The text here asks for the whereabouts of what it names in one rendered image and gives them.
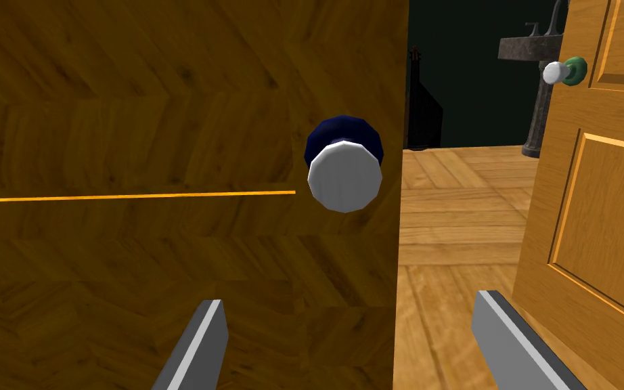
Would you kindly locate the dark wooden door leaf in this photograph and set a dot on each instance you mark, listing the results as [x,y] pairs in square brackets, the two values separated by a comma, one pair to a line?
[128,108]

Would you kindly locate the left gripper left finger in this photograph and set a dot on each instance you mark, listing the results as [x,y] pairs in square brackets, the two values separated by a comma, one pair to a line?
[198,352]

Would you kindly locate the white and blue door knob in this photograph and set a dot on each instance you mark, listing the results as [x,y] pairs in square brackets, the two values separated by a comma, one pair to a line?
[344,173]

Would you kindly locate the light panelled wooden door leaf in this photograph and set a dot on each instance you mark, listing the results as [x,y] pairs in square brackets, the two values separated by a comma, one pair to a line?
[593,216]

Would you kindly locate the grey pedestal sink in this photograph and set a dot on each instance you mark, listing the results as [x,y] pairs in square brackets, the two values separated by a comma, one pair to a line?
[536,65]

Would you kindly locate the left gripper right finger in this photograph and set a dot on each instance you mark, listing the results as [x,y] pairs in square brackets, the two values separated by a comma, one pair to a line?
[512,346]

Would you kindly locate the white and green door knob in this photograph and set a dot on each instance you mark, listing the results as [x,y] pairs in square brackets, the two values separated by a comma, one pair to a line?
[564,71]

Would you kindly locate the dark cabinet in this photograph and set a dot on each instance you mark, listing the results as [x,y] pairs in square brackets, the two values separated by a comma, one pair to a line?
[423,114]

